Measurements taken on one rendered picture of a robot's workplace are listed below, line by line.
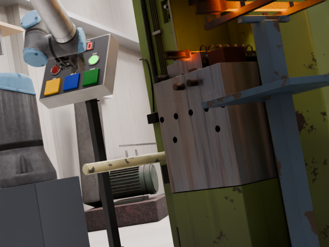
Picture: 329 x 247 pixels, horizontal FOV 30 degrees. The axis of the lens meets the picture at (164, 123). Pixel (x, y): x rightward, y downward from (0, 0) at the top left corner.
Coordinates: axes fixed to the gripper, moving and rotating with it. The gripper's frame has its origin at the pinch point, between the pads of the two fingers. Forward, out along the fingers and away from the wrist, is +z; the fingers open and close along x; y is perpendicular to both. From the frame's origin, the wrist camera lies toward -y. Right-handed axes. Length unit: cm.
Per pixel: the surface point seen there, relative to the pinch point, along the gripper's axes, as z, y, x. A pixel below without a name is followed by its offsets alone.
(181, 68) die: 7.9, 7.2, 42.7
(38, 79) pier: 245, -213, -244
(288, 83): -34, 54, 96
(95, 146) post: 31.0, 20.7, -9.8
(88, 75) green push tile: 6.5, -0.1, -1.3
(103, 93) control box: 13.1, 6.5, 3.0
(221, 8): -41, 28, 79
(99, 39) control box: 7.3, -19.2, 1.2
